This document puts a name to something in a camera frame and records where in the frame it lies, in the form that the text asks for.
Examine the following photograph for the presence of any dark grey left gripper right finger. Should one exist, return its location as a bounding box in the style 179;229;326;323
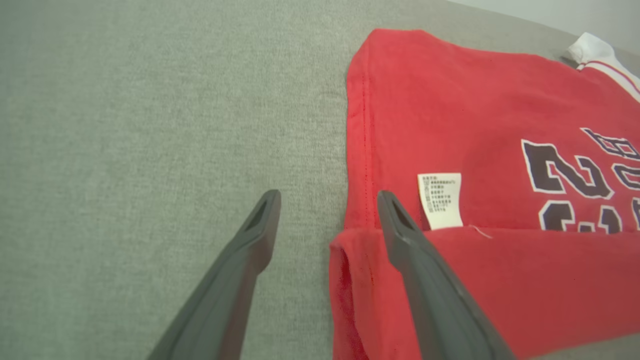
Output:
376;190;518;360

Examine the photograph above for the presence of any grey fabric sofa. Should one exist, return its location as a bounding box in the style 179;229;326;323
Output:
0;0;640;360

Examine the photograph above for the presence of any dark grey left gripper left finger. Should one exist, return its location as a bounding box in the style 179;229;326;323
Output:
146;189;282;360

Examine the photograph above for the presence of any red white Bulls jersey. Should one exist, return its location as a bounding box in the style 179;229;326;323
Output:
328;28;640;360

